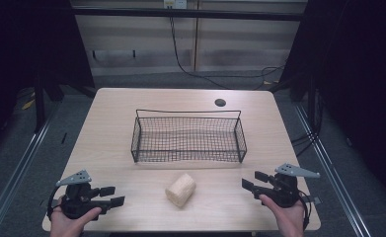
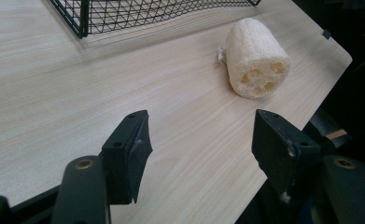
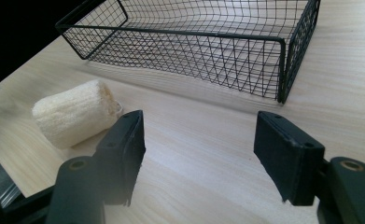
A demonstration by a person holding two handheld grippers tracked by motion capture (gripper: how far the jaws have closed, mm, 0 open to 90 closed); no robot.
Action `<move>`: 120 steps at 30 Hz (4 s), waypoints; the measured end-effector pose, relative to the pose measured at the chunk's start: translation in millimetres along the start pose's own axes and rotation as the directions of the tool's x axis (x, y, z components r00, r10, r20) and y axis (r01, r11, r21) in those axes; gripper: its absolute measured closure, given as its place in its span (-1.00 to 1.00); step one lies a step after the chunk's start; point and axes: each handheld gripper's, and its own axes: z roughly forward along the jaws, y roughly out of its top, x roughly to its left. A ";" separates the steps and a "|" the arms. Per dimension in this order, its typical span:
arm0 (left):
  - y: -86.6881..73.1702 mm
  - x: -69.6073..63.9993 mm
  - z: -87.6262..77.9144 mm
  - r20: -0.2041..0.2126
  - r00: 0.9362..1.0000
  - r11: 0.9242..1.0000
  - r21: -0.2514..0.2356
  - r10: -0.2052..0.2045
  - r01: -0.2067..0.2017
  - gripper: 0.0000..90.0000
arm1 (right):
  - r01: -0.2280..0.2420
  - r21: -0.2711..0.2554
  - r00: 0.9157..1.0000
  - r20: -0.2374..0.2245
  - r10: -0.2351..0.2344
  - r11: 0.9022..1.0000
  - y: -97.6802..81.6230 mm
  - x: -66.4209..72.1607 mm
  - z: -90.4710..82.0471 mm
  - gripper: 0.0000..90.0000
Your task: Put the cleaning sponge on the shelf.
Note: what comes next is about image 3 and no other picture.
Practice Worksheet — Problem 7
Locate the black wire mesh basket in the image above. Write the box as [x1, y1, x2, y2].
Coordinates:
[54, 0, 322, 105]

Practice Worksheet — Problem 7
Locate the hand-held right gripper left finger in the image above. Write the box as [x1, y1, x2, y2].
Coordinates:
[93, 109, 147, 207]

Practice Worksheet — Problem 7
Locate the cream loofah sponge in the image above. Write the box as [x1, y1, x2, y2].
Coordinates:
[31, 78, 124, 150]

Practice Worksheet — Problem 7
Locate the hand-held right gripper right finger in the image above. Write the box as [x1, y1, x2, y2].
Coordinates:
[253, 110, 326, 207]

